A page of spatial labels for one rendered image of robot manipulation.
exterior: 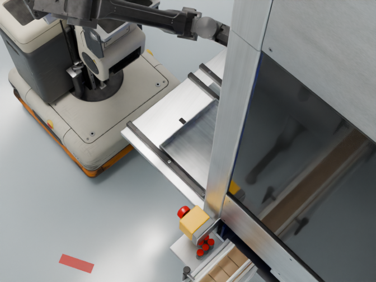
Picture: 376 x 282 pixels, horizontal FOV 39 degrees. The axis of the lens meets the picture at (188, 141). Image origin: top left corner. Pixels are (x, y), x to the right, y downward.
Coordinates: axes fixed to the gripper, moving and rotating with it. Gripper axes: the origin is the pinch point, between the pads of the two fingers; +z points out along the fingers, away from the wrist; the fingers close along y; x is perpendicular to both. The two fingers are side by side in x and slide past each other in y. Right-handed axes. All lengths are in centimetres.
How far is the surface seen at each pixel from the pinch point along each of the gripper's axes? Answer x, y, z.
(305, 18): -52, 61, 5
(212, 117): 1.1, -38.5, -8.6
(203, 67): 16.4, -35.4, -19.6
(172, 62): 83, -120, -51
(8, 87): 31, -133, -123
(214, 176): -38.7, -6.2, 1.7
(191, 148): -12.6, -40.6, -10.1
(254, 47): -48, 49, 0
